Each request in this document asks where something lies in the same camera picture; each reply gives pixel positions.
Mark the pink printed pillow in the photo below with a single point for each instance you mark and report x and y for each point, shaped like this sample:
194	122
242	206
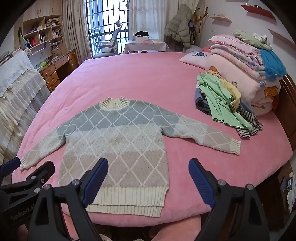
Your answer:
192	59

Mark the light wooden wall shelf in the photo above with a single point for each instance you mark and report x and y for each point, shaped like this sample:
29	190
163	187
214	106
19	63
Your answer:
219	18

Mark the red wall shelf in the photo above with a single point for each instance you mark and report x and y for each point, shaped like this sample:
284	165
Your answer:
259	10

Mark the yellow garment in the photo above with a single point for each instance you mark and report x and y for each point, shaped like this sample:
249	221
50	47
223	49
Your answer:
231	89

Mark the olive puffer jacket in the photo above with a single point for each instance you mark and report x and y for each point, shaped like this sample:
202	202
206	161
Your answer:
180	27

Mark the black white striped garment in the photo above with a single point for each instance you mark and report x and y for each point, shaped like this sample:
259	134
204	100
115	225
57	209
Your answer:
249	127

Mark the woven basket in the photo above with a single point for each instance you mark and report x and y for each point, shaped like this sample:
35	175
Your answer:
55	51

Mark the blue grey garment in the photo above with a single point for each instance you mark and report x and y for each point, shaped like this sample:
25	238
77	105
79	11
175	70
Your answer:
200	102

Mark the pile of unfolded clothes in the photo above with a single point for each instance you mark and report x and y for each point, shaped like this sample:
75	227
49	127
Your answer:
222	109

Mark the pale green folded cloth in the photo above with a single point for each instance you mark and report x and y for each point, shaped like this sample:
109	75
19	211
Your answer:
245	37

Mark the wooden bed frame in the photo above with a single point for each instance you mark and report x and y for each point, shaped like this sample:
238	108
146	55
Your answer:
286	104

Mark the pink wall shelf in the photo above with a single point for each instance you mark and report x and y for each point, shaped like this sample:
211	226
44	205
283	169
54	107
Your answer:
281	37

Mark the pink floral folded quilt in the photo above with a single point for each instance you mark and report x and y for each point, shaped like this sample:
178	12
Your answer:
233	54

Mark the pink bed blanket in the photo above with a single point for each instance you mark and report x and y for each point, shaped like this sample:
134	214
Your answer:
143	78

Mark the wooden desk with drawers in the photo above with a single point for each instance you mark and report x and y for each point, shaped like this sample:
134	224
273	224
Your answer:
52	71

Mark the wooden wall bookshelf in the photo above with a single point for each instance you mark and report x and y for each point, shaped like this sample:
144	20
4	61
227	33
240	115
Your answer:
41	25

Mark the coral pink cloth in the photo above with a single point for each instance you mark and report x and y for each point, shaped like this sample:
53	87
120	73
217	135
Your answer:
207	48

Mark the white box with black lid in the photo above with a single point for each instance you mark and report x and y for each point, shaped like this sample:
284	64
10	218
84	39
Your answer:
141	38

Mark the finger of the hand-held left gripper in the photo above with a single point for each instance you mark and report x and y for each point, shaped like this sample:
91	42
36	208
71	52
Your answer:
42	171
9	166

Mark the white sheer curtain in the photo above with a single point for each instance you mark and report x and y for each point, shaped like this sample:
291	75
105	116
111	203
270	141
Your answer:
150	16

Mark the barred window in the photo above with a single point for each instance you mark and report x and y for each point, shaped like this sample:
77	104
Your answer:
101	20

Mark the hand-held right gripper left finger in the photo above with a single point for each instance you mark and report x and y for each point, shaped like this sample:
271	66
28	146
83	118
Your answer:
96	180

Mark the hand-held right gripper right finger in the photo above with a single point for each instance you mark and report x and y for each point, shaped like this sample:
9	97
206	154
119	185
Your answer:
200	183

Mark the grey diamond pattern sweater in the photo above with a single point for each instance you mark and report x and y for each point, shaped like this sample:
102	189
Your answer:
120	143

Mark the small table with tablecloth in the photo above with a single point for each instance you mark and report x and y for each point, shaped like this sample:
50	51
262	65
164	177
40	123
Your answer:
145	46

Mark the wooden coat rack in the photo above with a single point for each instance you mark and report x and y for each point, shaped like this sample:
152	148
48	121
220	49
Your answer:
201	14

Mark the grey office chair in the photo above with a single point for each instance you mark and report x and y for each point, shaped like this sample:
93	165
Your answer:
113	38

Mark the stack of folded blankets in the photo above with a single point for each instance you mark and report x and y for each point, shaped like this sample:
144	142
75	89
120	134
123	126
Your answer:
242	74

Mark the blue fuzzy blanket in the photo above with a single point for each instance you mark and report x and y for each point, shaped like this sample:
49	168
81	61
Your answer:
271	62

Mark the beige curtain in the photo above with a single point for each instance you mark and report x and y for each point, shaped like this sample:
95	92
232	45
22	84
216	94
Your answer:
74	27

